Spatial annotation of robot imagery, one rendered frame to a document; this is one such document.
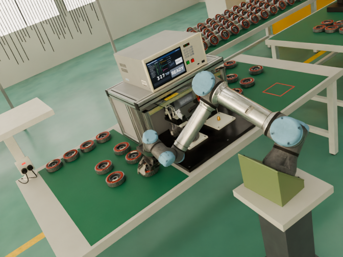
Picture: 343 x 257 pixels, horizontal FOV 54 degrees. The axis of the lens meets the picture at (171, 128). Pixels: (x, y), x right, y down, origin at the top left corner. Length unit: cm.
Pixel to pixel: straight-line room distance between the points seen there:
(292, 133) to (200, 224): 141
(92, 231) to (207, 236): 102
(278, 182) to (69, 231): 105
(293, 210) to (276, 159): 23
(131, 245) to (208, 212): 63
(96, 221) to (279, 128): 101
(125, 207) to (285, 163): 83
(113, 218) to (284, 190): 84
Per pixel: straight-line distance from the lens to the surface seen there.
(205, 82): 153
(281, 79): 265
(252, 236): 248
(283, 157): 154
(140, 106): 194
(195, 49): 214
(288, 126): 140
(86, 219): 187
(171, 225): 269
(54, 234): 190
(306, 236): 186
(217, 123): 217
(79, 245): 176
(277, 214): 156
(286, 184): 154
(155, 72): 199
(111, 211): 183
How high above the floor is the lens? 188
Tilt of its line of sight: 29 degrees down
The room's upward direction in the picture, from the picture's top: 18 degrees counter-clockwise
